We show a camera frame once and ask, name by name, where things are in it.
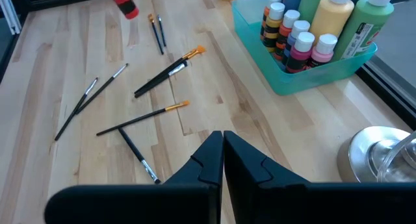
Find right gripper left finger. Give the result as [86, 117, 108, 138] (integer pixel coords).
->
[44, 130, 225, 224]

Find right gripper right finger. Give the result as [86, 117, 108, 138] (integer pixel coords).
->
[224, 130, 416, 224]

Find short black paintbrush silver ferrule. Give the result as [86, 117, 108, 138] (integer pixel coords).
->
[117, 127, 162, 185]

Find thin black paintbrush gold ferrule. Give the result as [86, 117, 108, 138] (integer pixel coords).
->
[96, 100, 191, 137]

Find black paintbrush orange fan bristles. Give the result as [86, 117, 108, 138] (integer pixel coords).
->
[134, 45, 207, 95]

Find small pink paint bottle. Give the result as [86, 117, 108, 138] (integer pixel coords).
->
[307, 33, 339, 69]

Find long black paintbrush gold ferrule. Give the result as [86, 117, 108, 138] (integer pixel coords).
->
[148, 13, 165, 56]

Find small lavender paint bottle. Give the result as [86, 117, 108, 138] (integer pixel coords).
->
[281, 19, 311, 68]

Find small coral red paint bottle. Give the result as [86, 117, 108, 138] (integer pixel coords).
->
[272, 9, 302, 62]

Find large yellow paint bottle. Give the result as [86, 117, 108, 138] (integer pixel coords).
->
[308, 0, 355, 46]

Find small yellow paint bottle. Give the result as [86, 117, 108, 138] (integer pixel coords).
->
[262, 2, 286, 53]

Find large light green paint bottle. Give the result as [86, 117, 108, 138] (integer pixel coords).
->
[297, 0, 333, 25]
[331, 0, 397, 62]

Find silver table lamp white shade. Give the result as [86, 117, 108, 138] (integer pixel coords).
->
[337, 125, 416, 183]

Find green translucent plastic bin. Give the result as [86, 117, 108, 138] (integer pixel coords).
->
[231, 0, 378, 96]

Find clear lamp cord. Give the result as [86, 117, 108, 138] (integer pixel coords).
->
[376, 131, 416, 183]

